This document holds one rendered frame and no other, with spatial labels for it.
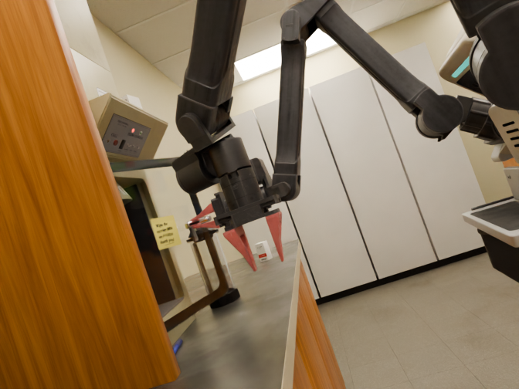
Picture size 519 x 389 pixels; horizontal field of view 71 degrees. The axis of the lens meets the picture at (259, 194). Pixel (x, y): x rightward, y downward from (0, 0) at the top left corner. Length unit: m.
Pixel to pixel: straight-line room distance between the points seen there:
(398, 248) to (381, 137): 1.14
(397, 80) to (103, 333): 0.78
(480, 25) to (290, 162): 0.53
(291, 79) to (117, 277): 0.56
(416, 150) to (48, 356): 3.64
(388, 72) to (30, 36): 0.71
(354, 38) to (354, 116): 3.05
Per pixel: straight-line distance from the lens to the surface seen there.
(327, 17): 0.91
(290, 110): 0.86
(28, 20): 0.87
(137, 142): 0.99
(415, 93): 0.86
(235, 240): 0.55
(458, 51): 0.63
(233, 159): 0.55
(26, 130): 0.82
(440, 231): 4.06
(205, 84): 0.52
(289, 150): 0.85
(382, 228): 3.91
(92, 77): 1.09
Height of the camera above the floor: 1.18
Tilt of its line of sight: 2 degrees up
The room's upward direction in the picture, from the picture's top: 20 degrees counter-clockwise
